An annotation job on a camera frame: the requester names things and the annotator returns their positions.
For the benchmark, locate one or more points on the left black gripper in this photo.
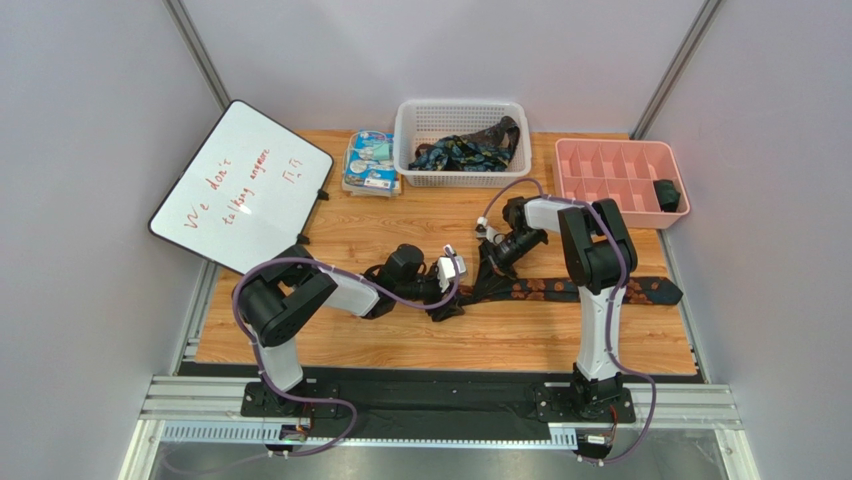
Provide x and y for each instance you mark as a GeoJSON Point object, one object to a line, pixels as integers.
{"type": "Point", "coordinates": [446, 296]}

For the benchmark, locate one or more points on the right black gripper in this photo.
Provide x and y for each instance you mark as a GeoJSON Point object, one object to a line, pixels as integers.
{"type": "Point", "coordinates": [496, 253]}

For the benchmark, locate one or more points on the black orange floral tie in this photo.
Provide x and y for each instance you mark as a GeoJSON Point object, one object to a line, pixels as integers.
{"type": "Point", "coordinates": [642, 290]}

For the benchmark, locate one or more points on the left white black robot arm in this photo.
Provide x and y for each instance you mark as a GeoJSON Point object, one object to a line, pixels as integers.
{"type": "Point", "coordinates": [276, 299]}

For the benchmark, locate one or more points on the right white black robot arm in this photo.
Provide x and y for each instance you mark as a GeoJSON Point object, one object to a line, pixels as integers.
{"type": "Point", "coordinates": [599, 258]}

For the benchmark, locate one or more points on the dark floral ties pile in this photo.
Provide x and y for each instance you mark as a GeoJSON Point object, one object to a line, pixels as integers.
{"type": "Point", "coordinates": [490, 150]}

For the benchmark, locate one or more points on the pink divided organizer tray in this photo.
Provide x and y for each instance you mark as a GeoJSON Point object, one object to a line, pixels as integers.
{"type": "Point", "coordinates": [624, 170]}

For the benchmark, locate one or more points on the white plastic basket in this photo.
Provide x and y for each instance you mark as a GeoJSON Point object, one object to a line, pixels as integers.
{"type": "Point", "coordinates": [426, 121]}

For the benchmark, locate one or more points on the blue white packet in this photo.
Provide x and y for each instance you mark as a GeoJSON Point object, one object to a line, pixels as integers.
{"type": "Point", "coordinates": [369, 165]}

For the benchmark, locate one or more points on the rolled black tie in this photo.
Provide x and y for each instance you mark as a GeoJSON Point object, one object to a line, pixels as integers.
{"type": "Point", "coordinates": [667, 195]}

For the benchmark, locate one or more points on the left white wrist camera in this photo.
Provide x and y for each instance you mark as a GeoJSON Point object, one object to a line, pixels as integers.
{"type": "Point", "coordinates": [451, 269]}

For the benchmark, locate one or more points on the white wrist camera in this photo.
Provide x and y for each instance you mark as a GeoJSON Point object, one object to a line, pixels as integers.
{"type": "Point", "coordinates": [485, 232]}
{"type": "Point", "coordinates": [451, 269]}

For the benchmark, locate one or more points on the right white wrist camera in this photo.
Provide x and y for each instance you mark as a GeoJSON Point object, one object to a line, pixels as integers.
{"type": "Point", "coordinates": [485, 232]}

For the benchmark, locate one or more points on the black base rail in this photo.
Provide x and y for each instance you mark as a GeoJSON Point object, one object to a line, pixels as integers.
{"type": "Point", "coordinates": [392, 404]}

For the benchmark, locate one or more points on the white whiteboard black frame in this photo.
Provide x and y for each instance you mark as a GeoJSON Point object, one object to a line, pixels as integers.
{"type": "Point", "coordinates": [247, 194]}

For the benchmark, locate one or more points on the right aluminium frame post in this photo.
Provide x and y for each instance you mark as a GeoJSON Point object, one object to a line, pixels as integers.
{"type": "Point", "coordinates": [687, 48]}

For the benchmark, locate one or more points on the aluminium frame post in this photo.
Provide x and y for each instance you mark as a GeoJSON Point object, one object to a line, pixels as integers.
{"type": "Point", "coordinates": [195, 44]}
{"type": "Point", "coordinates": [687, 48]}

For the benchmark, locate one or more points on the left aluminium frame post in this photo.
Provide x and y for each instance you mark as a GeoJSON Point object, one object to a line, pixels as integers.
{"type": "Point", "coordinates": [195, 44]}

